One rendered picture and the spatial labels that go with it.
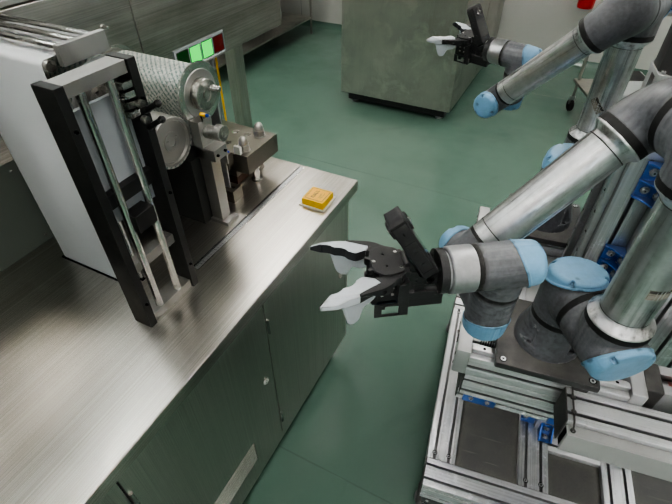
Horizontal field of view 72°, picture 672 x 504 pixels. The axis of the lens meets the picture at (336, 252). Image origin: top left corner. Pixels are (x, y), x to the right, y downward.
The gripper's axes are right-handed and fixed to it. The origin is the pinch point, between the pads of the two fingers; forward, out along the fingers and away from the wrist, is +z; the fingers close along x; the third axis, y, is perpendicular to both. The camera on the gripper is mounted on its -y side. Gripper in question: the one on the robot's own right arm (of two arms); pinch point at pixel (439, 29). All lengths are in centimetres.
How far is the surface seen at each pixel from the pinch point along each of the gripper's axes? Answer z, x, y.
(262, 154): 13, -71, 14
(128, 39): 46, -84, -18
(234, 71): 82, -32, 23
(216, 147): 4, -89, -2
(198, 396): -28, -129, 29
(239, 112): 83, -34, 42
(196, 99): 7, -88, -14
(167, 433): -31, -138, 27
